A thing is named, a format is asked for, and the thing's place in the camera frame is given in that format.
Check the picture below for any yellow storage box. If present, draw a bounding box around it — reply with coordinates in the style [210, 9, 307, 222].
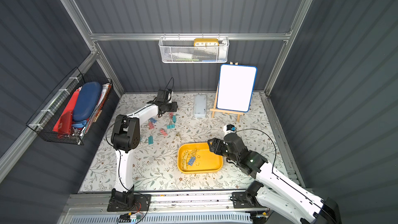
[177, 142, 223, 174]

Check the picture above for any yellow binder clip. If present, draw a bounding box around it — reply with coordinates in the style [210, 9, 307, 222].
[181, 150, 191, 163]

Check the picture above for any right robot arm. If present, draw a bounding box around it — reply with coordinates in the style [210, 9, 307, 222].
[207, 124, 342, 224]

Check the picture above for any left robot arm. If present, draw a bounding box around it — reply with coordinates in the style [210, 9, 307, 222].
[110, 89, 178, 193]

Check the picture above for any pink binder clip lower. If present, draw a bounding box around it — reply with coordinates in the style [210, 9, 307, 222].
[160, 129, 168, 137]

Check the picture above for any light blue plastic case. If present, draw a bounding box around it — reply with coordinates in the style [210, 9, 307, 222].
[193, 94, 207, 118]

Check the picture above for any wooden easel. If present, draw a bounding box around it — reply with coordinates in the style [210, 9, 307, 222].
[210, 79, 245, 122]

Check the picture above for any yellow clock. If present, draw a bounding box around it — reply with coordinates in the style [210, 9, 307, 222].
[194, 38, 219, 47]

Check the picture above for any blue oval pouch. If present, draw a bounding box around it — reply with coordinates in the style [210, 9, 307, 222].
[73, 82, 102, 122]

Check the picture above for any white wire wall basket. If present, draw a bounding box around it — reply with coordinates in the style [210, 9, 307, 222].
[159, 35, 230, 63]

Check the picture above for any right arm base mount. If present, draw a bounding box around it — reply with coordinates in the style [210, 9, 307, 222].
[230, 191, 268, 209]

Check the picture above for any whiteboard with blue frame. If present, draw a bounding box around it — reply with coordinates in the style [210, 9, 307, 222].
[216, 64, 258, 113]

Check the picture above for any black wire side basket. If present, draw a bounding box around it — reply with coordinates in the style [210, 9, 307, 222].
[26, 68, 113, 145]

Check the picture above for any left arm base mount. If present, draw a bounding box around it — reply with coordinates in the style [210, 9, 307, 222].
[107, 189, 151, 212]

